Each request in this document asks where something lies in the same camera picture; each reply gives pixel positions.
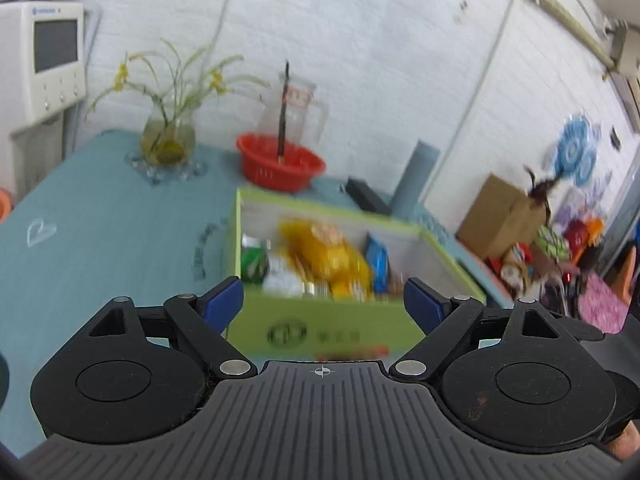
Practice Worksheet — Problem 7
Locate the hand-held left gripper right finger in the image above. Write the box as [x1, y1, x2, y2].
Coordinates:
[389, 277, 571, 383]

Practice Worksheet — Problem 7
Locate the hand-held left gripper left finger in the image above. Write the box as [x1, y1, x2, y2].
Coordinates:
[80, 276, 258, 381]

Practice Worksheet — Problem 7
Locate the green pea snack packet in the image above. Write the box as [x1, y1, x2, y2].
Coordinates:
[241, 234, 271, 284]

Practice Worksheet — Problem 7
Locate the blue snack packet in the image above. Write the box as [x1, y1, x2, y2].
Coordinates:
[364, 234, 391, 296]

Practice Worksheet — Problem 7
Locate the green cardboard box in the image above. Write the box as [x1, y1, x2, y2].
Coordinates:
[222, 187, 487, 363]

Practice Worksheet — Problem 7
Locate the large yellow chips bag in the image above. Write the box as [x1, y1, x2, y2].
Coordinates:
[277, 217, 373, 302]

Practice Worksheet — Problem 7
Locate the person's right hand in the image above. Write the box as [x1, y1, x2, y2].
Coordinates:
[604, 420, 640, 462]

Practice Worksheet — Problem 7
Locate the orange-red snack packet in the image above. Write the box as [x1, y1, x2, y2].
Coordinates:
[316, 345, 391, 361]

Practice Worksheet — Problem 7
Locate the pink mat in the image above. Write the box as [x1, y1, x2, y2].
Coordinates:
[577, 272, 632, 335]

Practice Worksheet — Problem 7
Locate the small toy figure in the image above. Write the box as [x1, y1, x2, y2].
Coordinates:
[499, 245, 532, 288]

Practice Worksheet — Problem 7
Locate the brown cardboard box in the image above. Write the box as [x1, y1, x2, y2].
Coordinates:
[456, 174, 548, 261]

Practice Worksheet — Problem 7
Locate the black rectangular object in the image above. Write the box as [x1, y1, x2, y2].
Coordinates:
[346, 177, 392, 216]

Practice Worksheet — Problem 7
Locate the grey cylinder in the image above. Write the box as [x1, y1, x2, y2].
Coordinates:
[390, 140, 441, 221]

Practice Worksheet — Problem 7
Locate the glass coaster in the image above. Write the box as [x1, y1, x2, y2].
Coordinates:
[125, 152, 208, 185]

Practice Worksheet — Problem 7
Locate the red plastic basket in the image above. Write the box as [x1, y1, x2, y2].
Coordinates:
[236, 132, 327, 193]

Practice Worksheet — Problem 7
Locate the green patterned bag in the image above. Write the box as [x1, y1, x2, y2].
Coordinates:
[534, 225, 572, 262]

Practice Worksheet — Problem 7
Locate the glass vase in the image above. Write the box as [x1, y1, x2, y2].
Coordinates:
[140, 112, 197, 167]

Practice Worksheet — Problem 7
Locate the dried dark red plant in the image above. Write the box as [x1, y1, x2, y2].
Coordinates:
[522, 164, 566, 212]

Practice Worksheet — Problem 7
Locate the black stick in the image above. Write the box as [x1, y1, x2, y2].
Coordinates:
[276, 60, 292, 163]

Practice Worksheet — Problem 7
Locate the glass pitcher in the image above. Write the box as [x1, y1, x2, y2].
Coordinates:
[257, 72, 330, 153]

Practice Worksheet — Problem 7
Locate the large blue paper decoration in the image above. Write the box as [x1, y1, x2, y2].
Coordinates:
[552, 115, 601, 187]

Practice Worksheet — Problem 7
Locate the yellow flower plant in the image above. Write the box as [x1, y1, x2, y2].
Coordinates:
[85, 37, 271, 136]

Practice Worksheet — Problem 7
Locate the white water dispenser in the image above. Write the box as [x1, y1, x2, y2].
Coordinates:
[0, 1, 101, 201]

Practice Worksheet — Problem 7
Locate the beige wall pipe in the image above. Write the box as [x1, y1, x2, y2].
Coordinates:
[470, 0, 617, 68]

